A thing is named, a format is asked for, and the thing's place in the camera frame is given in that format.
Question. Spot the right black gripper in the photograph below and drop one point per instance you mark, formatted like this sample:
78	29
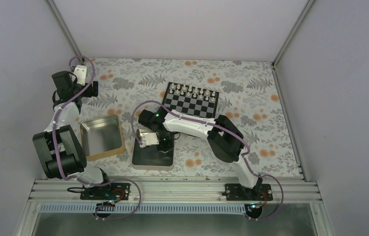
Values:
167	146

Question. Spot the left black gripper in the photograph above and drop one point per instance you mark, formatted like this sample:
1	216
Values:
89	94

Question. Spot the silver tin with black pieces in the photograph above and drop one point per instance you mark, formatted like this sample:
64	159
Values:
149	158

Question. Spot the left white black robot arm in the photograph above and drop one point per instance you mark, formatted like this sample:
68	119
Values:
60	153

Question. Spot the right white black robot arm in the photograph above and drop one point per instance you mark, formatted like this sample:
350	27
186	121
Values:
225	140

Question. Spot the black grey chess board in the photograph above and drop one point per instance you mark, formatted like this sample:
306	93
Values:
193	109

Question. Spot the empty gold silver tin lid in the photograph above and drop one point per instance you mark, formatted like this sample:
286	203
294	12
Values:
102	137

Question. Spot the floral patterned table mat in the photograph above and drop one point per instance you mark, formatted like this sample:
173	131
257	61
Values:
248	97

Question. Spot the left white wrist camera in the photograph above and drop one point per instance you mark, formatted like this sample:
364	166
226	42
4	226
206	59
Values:
80	73

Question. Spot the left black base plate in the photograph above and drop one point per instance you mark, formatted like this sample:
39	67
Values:
112	192

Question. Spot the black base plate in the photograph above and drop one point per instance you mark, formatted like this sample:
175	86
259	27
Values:
112	192
236	192

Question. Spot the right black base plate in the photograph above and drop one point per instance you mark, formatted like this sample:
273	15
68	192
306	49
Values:
236	192

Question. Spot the aluminium rail frame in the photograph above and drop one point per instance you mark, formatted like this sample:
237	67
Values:
179	190

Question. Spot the grey slotted cable duct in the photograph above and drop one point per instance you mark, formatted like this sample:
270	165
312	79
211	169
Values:
150	208

